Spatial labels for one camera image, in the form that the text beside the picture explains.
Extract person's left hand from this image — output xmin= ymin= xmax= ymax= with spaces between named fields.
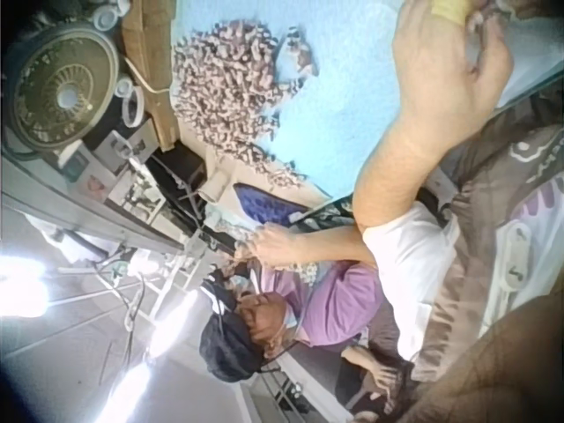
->
xmin=390 ymin=0 xmax=515 ymax=149

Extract small pale plastic part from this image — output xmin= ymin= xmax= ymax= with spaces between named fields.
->
xmin=467 ymin=0 xmax=504 ymax=35

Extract light blue table cover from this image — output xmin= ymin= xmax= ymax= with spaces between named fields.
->
xmin=169 ymin=0 xmax=446 ymax=209

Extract white plastic sheet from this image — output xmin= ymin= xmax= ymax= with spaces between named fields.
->
xmin=496 ymin=0 xmax=564 ymax=109

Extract small striped parts cluster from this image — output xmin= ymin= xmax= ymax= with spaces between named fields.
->
xmin=276 ymin=25 xmax=321 ymax=90

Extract dark blue plastic basket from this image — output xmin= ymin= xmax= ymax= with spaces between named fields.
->
xmin=232 ymin=182 xmax=306 ymax=229

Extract pile of small pink parts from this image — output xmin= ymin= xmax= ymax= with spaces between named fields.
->
xmin=169 ymin=19 xmax=310 ymax=191

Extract white plastic cup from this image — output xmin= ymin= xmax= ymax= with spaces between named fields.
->
xmin=197 ymin=169 xmax=231 ymax=204

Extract brown cardboard box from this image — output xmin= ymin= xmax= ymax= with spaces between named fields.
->
xmin=121 ymin=0 xmax=178 ymax=152

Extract white tape roll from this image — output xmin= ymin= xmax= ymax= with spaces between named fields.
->
xmin=115 ymin=77 xmax=145 ymax=129
xmin=89 ymin=0 xmax=119 ymax=33

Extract grey bench machine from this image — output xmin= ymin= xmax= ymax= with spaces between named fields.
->
xmin=56 ymin=130 xmax=169 ymax=215

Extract round dark fan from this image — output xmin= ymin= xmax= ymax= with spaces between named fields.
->
xmin=7 ymin=19 xmax=121 ymax=154

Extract dark hanging cables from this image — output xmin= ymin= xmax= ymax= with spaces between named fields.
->
xmin=99 ymin=246 xmax=153 ymax=369

